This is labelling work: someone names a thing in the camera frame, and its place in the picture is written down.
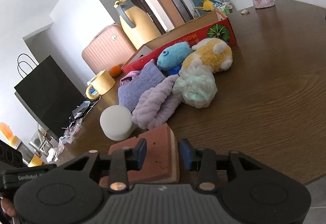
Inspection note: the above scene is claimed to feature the blue plush toy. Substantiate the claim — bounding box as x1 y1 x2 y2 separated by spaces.
157 42 193 71

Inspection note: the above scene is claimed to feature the fluffy lilac towel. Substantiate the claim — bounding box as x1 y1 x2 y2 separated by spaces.
132 75 181 130

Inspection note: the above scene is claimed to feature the pink ribbed suitcase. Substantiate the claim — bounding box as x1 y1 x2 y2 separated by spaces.
82 24 136 75

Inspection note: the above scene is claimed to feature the brown entrance door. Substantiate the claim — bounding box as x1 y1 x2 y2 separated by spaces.
153 0 185 32

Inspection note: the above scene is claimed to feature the orange fruit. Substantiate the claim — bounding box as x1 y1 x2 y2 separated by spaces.
109 65 122 78

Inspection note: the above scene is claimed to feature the blue yellow clutter pile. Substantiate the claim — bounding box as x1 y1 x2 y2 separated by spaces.
196 0 233 14

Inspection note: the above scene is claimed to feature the brown sponge block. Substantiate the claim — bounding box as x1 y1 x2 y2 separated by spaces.
109 123 180 186

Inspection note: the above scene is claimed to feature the blue tissue pack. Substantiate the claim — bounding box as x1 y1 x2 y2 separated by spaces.
167 64 182 76

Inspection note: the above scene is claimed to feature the person's left hand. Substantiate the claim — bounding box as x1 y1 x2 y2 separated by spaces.
1 198 17 223

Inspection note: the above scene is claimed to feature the red cardboard box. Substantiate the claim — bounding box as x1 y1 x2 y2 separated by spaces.
122 11 237 74

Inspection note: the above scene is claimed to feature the glass cup with straw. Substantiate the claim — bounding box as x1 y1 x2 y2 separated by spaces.
29 130 52 156

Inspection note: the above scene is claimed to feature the pale green mesh pouf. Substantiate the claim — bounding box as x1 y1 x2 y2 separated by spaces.
172 65 218 108

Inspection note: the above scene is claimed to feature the yellow ceramic mug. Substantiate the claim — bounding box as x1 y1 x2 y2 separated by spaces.
86 70 116 100

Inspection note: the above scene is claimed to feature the yellow white plush toy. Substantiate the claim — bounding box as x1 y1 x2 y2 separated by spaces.
181 38 233 74

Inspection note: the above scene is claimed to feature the small shell on table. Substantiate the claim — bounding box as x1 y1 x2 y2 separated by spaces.
241 9 250 15

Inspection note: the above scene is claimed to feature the white round sponge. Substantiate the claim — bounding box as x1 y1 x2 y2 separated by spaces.
99 105 137 141

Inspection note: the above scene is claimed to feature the lavender knitted cloth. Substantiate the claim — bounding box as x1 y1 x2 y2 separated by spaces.
118 61 165 111

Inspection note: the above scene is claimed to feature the pile of packets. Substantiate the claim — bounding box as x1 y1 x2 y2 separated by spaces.
46 100 99 164

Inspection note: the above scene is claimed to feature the black paper shopping bag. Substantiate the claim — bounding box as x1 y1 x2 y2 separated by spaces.
15 56 85 140

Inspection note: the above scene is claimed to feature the yellow thermos jug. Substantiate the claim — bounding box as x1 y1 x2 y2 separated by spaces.
114 0 161 50

